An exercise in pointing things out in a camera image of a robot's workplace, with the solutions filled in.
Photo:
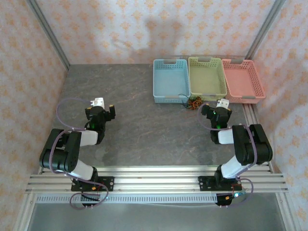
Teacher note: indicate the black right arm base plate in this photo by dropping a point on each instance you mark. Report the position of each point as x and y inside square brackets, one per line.
[204, 184]

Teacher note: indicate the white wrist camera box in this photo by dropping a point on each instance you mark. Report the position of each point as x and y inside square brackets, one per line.
[99, 102]
[223, 103]

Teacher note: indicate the grey metal panel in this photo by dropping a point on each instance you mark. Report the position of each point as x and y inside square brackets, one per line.
[154, 219]

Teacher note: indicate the green perforated plastic basket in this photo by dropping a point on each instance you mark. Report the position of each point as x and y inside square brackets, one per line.
[207, 77]

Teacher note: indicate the aluminium frame post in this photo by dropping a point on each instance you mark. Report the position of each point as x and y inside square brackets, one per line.
[48, 33]
[264, 26]

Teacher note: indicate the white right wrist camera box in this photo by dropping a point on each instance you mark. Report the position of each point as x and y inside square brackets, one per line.
[223, 103]

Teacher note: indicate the aluminium mounting rail frame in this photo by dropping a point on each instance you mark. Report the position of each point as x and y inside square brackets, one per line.
[156, 183]

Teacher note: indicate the pink perforated plastic basket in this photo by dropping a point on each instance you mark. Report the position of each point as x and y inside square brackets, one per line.
[243, 79]

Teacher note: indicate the aluminium table side rail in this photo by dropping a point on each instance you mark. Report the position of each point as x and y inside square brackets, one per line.
[247, 113]

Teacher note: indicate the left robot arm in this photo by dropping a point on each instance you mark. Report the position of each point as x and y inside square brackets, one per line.
[60, 154]

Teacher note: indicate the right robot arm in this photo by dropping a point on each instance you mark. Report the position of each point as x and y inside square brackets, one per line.
[255, 149]

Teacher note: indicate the blue perforated plastic basket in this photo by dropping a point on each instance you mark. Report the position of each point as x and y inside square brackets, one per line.
[170, 79]

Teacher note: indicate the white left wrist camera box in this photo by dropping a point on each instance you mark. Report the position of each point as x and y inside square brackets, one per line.
[99, 102]

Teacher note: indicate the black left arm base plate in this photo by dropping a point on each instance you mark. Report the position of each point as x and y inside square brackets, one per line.
[108, 184]

